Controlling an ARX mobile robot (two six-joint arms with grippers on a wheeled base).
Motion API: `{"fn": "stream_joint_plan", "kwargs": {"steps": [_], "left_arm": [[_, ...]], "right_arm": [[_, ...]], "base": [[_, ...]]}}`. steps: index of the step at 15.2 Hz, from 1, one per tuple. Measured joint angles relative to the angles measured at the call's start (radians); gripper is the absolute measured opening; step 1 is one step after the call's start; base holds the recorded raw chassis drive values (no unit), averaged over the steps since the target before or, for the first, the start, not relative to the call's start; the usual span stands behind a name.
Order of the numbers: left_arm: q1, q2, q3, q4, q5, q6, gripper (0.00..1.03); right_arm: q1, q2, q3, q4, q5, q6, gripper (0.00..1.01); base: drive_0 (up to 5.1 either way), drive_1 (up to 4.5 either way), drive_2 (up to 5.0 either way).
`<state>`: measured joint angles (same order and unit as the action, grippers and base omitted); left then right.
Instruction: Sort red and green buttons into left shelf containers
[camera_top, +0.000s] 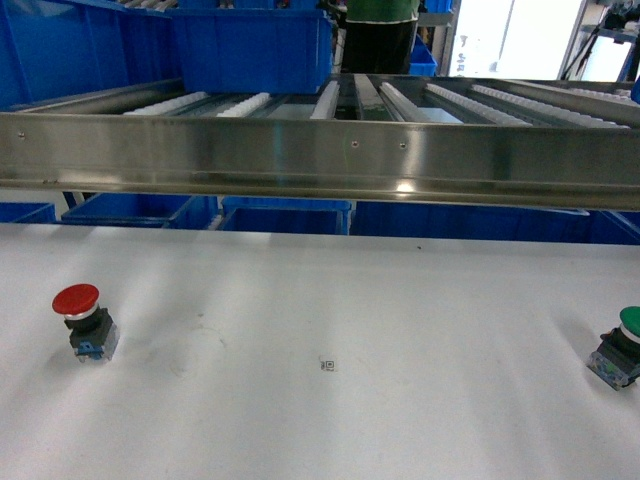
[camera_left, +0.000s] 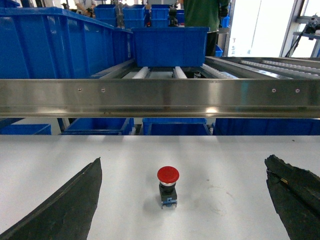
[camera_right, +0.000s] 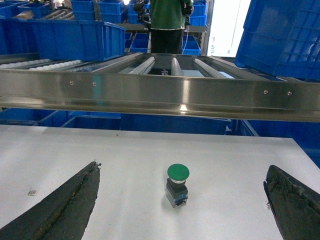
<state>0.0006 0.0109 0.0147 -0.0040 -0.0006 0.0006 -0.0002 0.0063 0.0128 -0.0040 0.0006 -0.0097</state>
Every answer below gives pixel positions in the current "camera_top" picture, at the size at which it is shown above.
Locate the red mushroom push button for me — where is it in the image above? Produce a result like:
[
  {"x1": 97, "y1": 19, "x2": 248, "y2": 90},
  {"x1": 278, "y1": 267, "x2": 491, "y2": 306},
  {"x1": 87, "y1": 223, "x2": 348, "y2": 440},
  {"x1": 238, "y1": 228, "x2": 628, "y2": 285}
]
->
[{"x1": 52, "y1": 283, "x2": 119, "y2": 362}]

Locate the green mushroom push button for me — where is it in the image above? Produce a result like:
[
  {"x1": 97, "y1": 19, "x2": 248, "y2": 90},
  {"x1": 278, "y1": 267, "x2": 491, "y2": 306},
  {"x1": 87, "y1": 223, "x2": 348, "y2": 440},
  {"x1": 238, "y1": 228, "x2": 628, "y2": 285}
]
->
[{"x1": 587, "y1": 306, "x2": 639, "y2": 391}]

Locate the blue bin under shelf middle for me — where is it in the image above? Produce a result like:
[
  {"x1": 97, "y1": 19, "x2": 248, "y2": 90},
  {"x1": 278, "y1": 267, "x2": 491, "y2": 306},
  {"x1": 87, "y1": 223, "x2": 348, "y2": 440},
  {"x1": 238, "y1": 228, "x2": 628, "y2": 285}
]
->
[{"x1": 219, "y1": 196, "x2": 352, "y2": 235}]

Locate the blue bin under shelf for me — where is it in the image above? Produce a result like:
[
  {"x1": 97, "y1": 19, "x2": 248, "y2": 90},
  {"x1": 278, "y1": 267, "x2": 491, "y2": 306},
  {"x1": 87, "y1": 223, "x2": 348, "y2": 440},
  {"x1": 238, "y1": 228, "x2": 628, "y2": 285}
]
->
[
  {"x1": 219, "y1": 196, "x2": 352, "y2": 235},
  {"x1": 61, "y1": 193, "x2": 218, "y2": 230},
  {"x1": 350, "y1": 202, "x2": 639, "y2": 246}
]

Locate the blue bin under shelf right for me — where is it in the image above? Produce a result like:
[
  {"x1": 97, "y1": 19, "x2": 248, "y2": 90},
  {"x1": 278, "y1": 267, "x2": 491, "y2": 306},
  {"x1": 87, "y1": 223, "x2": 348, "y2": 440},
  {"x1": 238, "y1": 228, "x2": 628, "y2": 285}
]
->
[{"x1": 350, "y1": 202, "x2": 639, "y2": 246}]

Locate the blue bin under shelf left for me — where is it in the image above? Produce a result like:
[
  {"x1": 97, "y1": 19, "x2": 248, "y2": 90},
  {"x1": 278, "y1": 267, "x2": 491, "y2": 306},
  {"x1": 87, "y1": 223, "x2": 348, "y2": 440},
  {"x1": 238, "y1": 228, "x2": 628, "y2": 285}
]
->
[{"x1": 61, "y1": 193, "x2": 218, "y2": 230}]

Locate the large blue bin on shelf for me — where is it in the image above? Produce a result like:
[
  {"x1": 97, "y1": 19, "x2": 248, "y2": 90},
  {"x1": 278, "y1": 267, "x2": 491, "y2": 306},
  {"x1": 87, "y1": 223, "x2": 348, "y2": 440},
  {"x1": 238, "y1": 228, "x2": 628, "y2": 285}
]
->
[{"x1": 171, "y1": 8, "x2": 332, "y2": 94}]

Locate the stainless steel roller shelf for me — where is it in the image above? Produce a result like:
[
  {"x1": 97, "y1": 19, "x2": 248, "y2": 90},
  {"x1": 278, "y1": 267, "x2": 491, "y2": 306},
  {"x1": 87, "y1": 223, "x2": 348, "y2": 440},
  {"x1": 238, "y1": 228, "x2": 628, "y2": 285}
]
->
[{"x1": 1, "y1": 74, "x2": 639, "y2": 211}]

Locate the small QR code sticker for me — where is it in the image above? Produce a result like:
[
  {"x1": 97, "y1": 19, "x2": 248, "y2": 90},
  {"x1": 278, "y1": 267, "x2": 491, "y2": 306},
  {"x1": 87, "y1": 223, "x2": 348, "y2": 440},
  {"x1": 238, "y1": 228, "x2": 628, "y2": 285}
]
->
[{"x1": 319, "y1": 356, "x2": 338, "y2": 373}]

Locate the person in green shirt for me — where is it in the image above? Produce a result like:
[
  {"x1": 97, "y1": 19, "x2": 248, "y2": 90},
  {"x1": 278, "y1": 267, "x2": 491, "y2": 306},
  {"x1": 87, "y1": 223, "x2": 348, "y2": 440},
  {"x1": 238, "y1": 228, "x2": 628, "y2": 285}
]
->
[{"x1": 341, "y1": 0, "x2": 420, "y2": 75}]

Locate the blue bin upper left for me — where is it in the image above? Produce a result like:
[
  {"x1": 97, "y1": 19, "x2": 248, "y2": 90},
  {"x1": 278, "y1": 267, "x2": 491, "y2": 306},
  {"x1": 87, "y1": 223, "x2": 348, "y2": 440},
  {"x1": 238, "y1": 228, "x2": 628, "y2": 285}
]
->
[{"x1": 1, "y1": 1, "x2": 181, "y2": 110}]

